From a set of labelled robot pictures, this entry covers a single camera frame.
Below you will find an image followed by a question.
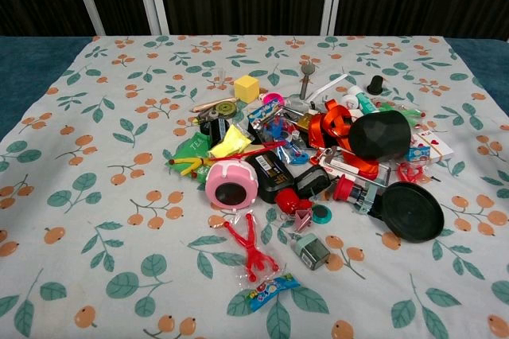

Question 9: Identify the playing card box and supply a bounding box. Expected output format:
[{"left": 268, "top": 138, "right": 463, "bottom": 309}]
[{"left": 409, "top": 127, "right": 455, "bottom": 166}]

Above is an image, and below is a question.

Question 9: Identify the red thin stick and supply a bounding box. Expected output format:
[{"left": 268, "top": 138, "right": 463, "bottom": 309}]
[{"left": 209, "top": 146, "right": 276, "bottom": 162}]

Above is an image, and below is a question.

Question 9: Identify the wooden stick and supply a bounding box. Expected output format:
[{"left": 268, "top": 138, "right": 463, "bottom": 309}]
[{"left": 189, "top": 95, "right": 239, "bottom": 114}]

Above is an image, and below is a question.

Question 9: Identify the clear plastic case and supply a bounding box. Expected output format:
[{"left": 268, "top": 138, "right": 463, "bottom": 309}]
[{"left": 317, "top": 146, "right": 393, "bottom": 189}]

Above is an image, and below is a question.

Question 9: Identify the blue plastic key tag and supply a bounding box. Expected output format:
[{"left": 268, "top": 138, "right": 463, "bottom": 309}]
[{"left": 283, "top": 143, "right": 312, "bottom": 166}]

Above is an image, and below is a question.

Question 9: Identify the blue small snack packet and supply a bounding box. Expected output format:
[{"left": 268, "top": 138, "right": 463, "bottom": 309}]
[{"left": 406, "top": 145, "right": 433, "bottom": 163}]

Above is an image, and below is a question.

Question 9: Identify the green sticky toy pack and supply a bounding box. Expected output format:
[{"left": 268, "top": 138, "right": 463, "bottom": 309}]
[{"left": 375, "top": 101, "right": 423, "bottom": 119}]

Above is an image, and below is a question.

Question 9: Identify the white plastic strip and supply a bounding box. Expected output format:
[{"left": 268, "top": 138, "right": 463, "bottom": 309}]
[{"left": 307, "top": 73, "right": 349, "bottom": 103}]

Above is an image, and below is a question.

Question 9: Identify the black box with barcode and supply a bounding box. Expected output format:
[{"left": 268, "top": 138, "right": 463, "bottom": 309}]
[{"left": 245, "top": 150, "right": 296, "bottom": 205}]

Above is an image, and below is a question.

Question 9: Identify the floral leaf print tablecloth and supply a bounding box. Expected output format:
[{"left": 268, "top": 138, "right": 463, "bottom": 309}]
[{"left": 0, "top": 34, "right": 509, "bottom": 339}]

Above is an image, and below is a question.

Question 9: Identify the brass padlock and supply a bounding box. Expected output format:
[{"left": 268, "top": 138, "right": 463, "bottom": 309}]
[{"left": 295, "top": 112, "right": 320, "bottom": 131}]

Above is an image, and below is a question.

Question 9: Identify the pink binder clip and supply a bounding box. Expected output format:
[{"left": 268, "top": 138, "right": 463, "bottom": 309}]
[{"left": 293, "top": 207, "right": 314, "bottom": 233}]

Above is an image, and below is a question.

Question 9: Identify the green tea packet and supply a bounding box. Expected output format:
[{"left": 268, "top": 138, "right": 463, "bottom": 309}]
[{"left": 162, "top": 131, "right": 216, "bottom": 185}]

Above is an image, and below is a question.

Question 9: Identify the grey metal spoon tool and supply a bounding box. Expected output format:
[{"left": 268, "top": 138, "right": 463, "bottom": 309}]
[{"left": 298, "top": 61, "right": 316, "bottom": 101}]

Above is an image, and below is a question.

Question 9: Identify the red orange ribbon lanyard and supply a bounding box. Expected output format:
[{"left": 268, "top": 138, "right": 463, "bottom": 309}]
[{"left": 307, "top": 99, "right": 381, "bottom": 181}]

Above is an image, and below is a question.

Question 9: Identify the black round plastic dish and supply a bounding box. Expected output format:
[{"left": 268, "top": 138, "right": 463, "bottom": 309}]
[{"left": 367, "top": 181, "right": 445, "bottom": 244}]

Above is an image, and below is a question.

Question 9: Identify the green white tube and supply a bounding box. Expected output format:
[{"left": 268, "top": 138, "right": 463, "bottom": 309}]
[{"left": 356, "top": 90, "right": 379, "bottom": 115}]

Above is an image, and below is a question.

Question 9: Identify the pink donut shaped toy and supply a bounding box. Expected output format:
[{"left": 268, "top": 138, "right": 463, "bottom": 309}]
[{"left": 204, "top": 158, "right": 260, "bottom": 211}]

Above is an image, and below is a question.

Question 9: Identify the yellow packet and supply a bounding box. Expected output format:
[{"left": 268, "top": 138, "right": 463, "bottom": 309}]
[{"left": 207, "top": 123, "right": 256, "bottom": 159}]

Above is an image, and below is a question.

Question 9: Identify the yellow foam cube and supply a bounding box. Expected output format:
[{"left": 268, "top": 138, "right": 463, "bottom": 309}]
[{"left": 233, "top": 75, "right": 261, "bottom": 103}]

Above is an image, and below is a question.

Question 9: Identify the olive green round disc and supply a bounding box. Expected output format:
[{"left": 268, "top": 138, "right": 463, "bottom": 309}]
[{"left": 213, "top": 100, "right": 237, "bottom": 119}]

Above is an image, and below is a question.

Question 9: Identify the black faceted bowl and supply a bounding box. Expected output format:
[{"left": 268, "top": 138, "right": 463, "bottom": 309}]
[{"left": 348, "top": 110, "right": 412, "bottom": 162}]

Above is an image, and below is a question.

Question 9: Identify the teal green plastic bowl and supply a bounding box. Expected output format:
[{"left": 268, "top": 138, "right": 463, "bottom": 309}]
[{"left": 310, "top": 203, "right": 328, "bottom": 225}]

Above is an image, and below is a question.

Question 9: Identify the green pencil sharpener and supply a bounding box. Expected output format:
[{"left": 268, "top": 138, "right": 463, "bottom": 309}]
[{"left": 291, "top": 233, "right": 332, "bottom": 271}]

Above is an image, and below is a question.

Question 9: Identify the spider figure toy pack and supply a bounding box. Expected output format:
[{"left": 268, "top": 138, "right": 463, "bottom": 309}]
[{"left": 247, "top": 101, "right": 296, "bottom": 146}]

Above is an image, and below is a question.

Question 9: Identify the red sticky man toy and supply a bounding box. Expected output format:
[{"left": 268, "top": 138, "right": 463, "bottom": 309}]
[{"left": 213, "top": 211, "right": 288, "bottom": 283}]

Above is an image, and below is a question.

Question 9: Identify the black small cone stopper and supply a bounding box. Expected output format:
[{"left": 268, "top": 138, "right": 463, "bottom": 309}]
[{"left": 366, "top": 75, "right": 385, "bottom": 95}]

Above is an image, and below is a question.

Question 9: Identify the blue candy packet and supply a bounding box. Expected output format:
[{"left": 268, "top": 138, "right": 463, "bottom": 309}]
[{"left": 246, "top": 272, "right": 302, "bottom": 314}]

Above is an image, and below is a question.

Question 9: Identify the red sticky toy ring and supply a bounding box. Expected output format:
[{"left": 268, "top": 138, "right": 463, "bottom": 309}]
[{"left": 397, "top": 161, "right": 433, "bottom": 185}]

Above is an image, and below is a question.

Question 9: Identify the yellow sticky man toy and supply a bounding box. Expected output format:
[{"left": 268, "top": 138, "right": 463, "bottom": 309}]
[{"left": 168, "top": 155, "right": 212, "bottom": 179}]

